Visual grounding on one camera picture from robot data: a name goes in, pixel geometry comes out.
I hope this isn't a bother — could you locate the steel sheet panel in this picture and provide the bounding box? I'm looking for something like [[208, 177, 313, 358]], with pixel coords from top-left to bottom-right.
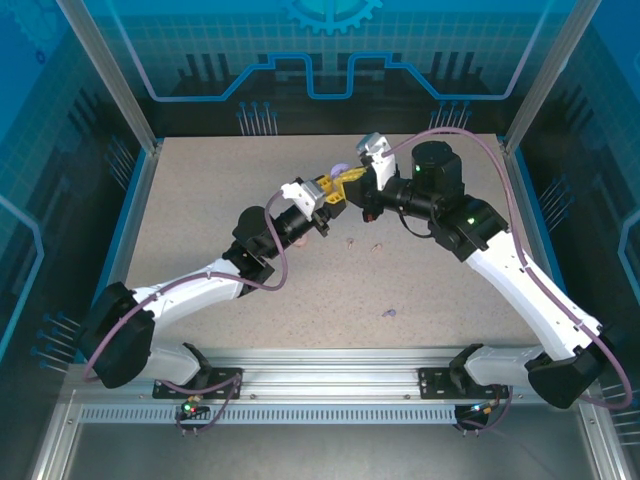
[[64, 422, 601, 480]]

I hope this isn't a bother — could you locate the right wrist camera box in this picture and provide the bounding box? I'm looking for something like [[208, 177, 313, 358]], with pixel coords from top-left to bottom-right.
[[355, 132, 397, 192]]

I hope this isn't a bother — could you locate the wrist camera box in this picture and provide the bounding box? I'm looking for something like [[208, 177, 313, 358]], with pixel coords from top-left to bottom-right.
[[280, 178, 326, 214], [355, 132, 397, 192]]

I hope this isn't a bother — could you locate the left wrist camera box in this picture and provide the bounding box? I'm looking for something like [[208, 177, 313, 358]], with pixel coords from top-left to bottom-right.
[[280, 178, 326, 214]]

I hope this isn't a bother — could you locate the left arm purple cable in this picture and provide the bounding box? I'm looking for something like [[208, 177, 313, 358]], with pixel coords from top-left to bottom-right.
[[82, 192, 289, 437]]

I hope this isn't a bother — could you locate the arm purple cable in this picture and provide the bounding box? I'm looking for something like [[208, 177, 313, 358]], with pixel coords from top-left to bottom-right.
[[82, 192, 289, 437], [382, 127, 634, 436]]

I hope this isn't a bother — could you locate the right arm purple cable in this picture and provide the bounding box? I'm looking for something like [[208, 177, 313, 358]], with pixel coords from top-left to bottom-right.
[[382, 127, 634, 436]]

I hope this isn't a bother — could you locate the aluminium side rail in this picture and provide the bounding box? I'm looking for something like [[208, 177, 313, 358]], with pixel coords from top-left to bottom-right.
[[499, 142, 576, 361], [82, 144, 164, 364]]

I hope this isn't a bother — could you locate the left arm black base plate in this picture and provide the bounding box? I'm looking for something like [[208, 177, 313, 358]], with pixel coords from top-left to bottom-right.
[[152, 367, 245, 400]]

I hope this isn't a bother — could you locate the aluminium mounting rail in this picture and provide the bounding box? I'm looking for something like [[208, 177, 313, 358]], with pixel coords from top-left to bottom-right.
[[64, 347, 599, 401]]

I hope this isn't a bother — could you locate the aluminium frame post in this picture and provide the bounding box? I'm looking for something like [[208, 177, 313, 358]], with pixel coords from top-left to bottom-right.
[[502, 0, 604, 154], [54, 0, 164, 154]]

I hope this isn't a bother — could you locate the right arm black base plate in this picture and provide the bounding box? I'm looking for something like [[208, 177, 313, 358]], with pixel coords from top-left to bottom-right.
[[417, 367, 509, 400]]

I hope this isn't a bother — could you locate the slotted metal cable tray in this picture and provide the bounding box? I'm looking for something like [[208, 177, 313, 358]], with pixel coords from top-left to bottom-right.
[[78, 405, 469, 426]]

